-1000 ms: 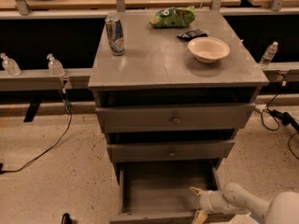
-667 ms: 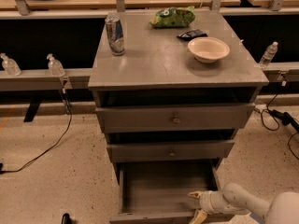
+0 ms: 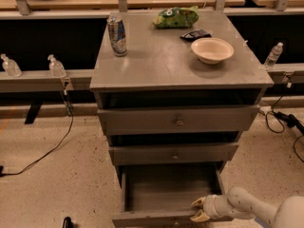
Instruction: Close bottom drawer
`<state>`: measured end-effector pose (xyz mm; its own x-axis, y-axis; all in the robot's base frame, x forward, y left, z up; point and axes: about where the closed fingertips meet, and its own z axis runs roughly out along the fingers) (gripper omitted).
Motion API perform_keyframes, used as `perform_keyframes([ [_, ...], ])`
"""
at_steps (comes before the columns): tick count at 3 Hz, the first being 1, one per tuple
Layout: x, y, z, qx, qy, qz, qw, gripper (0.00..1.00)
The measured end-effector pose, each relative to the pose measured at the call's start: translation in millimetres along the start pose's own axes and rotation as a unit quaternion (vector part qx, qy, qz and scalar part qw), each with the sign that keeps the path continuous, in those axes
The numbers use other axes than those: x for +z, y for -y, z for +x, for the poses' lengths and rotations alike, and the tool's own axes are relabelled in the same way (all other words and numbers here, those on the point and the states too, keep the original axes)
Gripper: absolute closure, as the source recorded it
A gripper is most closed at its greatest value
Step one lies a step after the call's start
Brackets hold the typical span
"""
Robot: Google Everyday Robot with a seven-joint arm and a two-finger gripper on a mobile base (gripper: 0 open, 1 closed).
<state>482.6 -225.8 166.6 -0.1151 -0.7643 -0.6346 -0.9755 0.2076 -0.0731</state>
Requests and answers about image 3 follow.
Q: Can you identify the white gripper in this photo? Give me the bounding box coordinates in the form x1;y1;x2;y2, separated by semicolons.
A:
190;195;229;223

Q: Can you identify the grey bottom drawer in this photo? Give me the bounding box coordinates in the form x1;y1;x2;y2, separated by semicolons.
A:
112;163;224;228

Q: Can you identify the grey drawer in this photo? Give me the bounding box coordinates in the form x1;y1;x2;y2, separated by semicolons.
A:
108;142;238;166
112;163;224;228
98;105;258;136

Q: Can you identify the grey middle drawer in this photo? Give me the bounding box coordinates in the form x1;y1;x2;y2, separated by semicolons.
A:
108;142;238;166

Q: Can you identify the grey top drawer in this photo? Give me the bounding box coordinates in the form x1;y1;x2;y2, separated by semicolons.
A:
98;105;258;136

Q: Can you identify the grey wooden drawer cabinet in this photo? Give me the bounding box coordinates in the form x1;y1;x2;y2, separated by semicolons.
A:
89;9;275;188

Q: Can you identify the black object bottom edge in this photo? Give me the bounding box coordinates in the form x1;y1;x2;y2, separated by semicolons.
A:
62;217;73;228

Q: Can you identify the white bowl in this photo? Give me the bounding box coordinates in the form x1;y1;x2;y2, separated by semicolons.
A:
191;37;235;65

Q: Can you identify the dark blue snack packet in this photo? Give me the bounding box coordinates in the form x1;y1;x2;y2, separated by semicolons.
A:
180;29;211;42

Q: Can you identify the clear water bottle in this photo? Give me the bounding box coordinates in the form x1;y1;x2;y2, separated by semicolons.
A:
264;42;283;69

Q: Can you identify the green chip bag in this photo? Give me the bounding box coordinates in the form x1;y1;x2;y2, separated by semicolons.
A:
152;6;199;29

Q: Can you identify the silver blue drink can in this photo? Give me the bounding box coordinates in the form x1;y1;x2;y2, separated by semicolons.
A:
107;15;127;56

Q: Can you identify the clear pump bottle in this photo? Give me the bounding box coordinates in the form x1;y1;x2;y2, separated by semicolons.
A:
1;54;22;77
47;54;67;78

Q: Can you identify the clear pump bottle far left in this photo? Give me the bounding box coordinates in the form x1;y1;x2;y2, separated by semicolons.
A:
1;54;22;77

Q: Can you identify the black cable right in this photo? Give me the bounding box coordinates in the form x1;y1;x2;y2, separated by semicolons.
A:
265;83;304;163

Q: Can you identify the black floor cable left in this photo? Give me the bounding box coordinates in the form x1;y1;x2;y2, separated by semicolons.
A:
0;79;75;178

